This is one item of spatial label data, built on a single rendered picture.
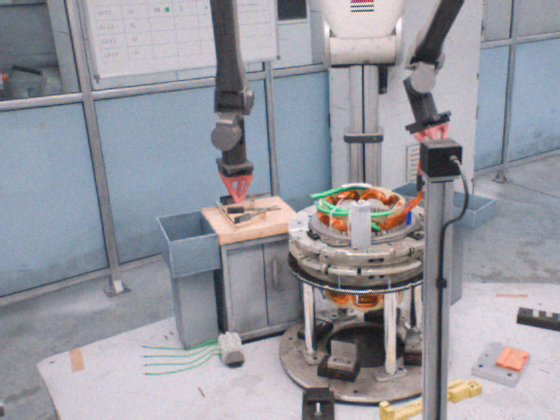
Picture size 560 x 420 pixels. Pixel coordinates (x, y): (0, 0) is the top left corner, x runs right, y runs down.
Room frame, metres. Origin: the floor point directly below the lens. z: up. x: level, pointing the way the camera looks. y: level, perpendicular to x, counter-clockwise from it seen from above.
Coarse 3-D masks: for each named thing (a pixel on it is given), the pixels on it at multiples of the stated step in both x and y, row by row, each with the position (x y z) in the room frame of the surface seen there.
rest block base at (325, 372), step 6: (324, 360) 1.19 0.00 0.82; (318, 366) 1.17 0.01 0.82; (318, 372) 1.16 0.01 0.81; (324, 372) 1.16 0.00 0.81; (330, 372) 1.15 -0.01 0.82; (336, 372) 1.15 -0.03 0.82; (342, 372) 1.14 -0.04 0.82; (348, 372) 1.14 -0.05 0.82; (354, 372) 1.14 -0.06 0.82; (330, 378) 1.15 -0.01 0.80; (336, 378) 1.15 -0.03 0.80; (342, 378) 1.14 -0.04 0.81; (348, 378) 1.14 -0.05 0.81; (354, 378) 1.14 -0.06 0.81
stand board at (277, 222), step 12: (240, 204) 1.51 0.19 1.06; (264, 204) 1.50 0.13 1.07; (276, 204) 1.50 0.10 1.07; (216, 216) 1.43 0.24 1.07; (276, 216) 1.41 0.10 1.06; (288, 216) 1.41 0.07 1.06; (216, 228) 1.35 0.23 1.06; (228, 228) 1.35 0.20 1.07; (240, 228) 1.35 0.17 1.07; (252, 228) 1.34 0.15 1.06; (264, 228) 1.35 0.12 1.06; (276, 228) 1.36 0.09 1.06; (228, 240) 1.32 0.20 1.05; (240, 240) 1.33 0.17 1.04
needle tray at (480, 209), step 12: (396, 192) 1.59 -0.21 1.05; (408, 192) 1.63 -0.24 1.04; (456, 192) 1.54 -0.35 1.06; (420, 204) 1.49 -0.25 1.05; (456, 204) 1.54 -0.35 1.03; (468, 204) 1.52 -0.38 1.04; (480, 204) 1.50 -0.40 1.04; (492, 204) 1.46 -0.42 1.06; (456, 216) 1.42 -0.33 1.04; (468, 216) 1.40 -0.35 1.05; (480, 216) 1.41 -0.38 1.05; (492, 216) 1.46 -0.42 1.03; (456, 228) 1.48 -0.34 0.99; (468, 228) 1.40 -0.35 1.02; (456, 240) 1.48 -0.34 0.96; (456, 252) 1.48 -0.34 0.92; (456, 264) 1.49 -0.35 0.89; (456, 276) 1.49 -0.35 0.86; (456, 288) 1.49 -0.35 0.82; (456, 300) 1.49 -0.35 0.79
